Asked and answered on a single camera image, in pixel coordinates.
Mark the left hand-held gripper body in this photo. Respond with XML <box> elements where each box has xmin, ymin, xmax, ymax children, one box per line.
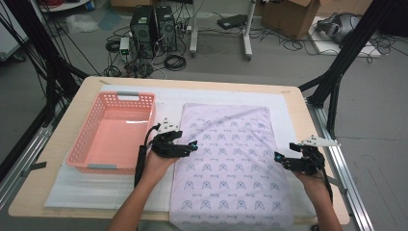
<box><xmin>150</xmin><ymin>116</ymin><xmax>181</xmax><ymax>159</ymax></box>

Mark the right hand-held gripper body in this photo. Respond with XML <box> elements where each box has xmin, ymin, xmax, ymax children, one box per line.
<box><xmin>293</xmin><ymin>134</ymin><xmax>341</xmax><ymax>177</ymax></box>

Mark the lavender printed towel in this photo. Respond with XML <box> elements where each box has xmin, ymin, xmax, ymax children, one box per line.
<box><xmin>168</xmin><ymin>103</ymin><xmax>294</xmax><ymax>231</ymax></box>

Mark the pink plastic basket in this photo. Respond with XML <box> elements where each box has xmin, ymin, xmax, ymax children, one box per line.
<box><xmin>65</xmin><ymin>90</ymin><xmax>158</xmax><ymax>176</ymax></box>

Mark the person's left hand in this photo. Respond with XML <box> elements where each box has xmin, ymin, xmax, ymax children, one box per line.
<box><xmin>140</xmin><ymin>151</ymin><xmax>181</xmax><ymax>189</ymax></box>

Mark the person's right hand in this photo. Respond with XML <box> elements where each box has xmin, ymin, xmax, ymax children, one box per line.
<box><xmin>293</xmin><ymin>170</ymin><xmax>329</xmax><ymax>202</ymax></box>

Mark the white grid mat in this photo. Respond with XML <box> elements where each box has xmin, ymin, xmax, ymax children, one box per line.
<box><xmin>43</xmin><ymin>84</ymin><xmax>317</xmax><ymax>217</ymax></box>

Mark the small white power unit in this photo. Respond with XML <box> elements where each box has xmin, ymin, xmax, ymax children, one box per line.
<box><xmin>118</xmin><ymin>37</ymin><xmax>131</xmax><ymax>62</ymax></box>

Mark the white floor board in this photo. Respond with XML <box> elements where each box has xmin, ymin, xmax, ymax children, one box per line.
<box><xmin>308</xmin><ymin>15</ymin><xmax>383</xmax><ymax>59</ymax></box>

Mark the white power strip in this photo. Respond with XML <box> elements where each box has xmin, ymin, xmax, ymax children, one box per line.
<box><xmin>176</xmin><ymin>20</ymin><xmax>193</xmax><ymax>35</ymax></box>

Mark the black computer tower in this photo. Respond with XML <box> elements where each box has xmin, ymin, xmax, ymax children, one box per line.
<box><xmin>129</xmin><ymin>5</ymin><xmax>158</xmax><ymax>59</ymax></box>
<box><xmin>156</xmin><ymin>5</ymin><xmax>177</xmax><ymax>52</ymax></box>

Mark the grey robot head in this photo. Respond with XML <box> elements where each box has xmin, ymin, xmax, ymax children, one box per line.
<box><xmin>316</xmin><ymin>13</ymin><xmax>362</xmax><ymax>44</ymax></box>

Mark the flat black box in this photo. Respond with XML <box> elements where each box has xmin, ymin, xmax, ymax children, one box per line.
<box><xmin>217</xmin><ymin>13</ymin><xmax>248</xmax><ymax>31</ymax></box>

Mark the open-flap cardboard box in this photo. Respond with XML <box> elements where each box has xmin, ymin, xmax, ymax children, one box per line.
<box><xmin>261</xmin><ymin>0</ymin><xmax>321</xmax><ymax>40</ymax></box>

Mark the teal sheet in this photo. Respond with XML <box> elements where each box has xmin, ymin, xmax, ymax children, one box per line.
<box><xmin>97</xmin><ymin>11</ymin><xmax>123</xmax><ymax>32</ymax></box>

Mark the clear plastic bag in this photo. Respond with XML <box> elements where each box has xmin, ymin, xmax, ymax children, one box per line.
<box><xmin>65</xmin><ymin>13</ymin><xmax>99</xmax><ymax>35</ymax></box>

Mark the large cardboard box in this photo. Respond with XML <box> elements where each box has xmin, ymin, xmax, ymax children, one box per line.
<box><xmin>317</xmin><ymin>0</ymin><xmax>374</xmax><ymax>17</ymax></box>

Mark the dark bulky object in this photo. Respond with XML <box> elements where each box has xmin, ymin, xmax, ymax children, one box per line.
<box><xmin>378</xmin><ymin>0</ymin><xmax>408</xmax><ymax>37</ymax></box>

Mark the white round table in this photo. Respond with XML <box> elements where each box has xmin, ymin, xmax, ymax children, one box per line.
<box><xmin>38</xmin><ymin>0</ymin><xmax>90</xmax><ymax>13</ymax></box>

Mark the black sleeved gripper cable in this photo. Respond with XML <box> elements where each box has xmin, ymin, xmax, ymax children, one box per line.
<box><xmin>134</xmin><ymin>123</ymin><xmax>162</xmax><ymax>189</ymax></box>

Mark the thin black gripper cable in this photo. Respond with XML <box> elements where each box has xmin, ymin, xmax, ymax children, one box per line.
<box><xmin>314</xmin><ymin>148</ymin><xmax>335</xmax><ymax>205</ymax></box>

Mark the grey metal bracket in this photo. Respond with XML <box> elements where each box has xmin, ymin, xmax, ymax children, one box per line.
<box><xmin>20</xmin><ymin>161</ymin><xmax>47</xmax><ymax>177</ymax></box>
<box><xmin>328</xmin><ymin>176</ymin><xmax>349</xmax><ymax>195</ymax></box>

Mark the aluminium rail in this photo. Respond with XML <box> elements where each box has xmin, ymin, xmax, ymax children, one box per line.
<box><xmin>0</xmin><ymin>123</ymin><xmax>56</xmax><ymax>211</ymax></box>
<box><xmin>307</xmin><ymin>101</ymin><xmax>375</xmax><ymax>231</ymax></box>

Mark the coiled black cable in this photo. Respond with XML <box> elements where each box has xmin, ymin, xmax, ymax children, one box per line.
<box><xmin>103</xmin><ymin>65</ymin><xmax>122</xmax><ymax>78</ymax></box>
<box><xmin>105</xmin><ymin>39</ymin><xmax>121</xmax><ymax>54</ymax></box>
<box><xmin>164</xmin><ymin>54</ymin><xmax>188</xmax><ymax>72</ymax></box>

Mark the black frame post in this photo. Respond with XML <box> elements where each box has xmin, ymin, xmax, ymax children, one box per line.
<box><xmin>297</xmin><ymin>0</ymin><xmax>398</xmax><ymax>141</ymax></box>
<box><xmin>0</xmin><ymin>0</ymin><xmax>89</xmax><ymax>128</ymax></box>

